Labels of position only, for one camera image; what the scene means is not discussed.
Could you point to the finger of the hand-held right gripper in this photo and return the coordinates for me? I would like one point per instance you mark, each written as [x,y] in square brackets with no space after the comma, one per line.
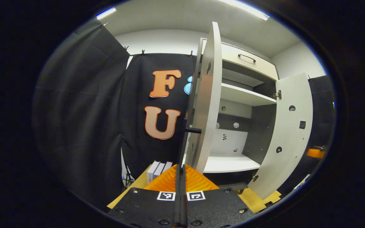
[314,153]

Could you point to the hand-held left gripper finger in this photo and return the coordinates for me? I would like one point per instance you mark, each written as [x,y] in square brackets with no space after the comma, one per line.
[178,209]
[184,209]

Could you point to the white cabinet door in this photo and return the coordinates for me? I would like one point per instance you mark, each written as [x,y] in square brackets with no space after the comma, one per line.
[209,110]
[290,133]

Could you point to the white double-door shoe cabinet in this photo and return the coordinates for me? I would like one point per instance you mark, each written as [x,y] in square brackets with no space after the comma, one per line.
[233,95]

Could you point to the white cabinet drawer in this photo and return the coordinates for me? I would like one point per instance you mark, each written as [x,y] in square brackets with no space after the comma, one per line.
[227,52]

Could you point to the white cardboard box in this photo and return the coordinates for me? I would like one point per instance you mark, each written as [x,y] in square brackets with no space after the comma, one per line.
[160,169]
[151,174]
[167,166]

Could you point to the black backdrop cloth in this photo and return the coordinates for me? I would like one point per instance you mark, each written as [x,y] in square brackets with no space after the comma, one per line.
[84,110]

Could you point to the ceiling light strip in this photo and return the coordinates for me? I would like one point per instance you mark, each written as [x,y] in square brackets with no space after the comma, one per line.
[106,13]

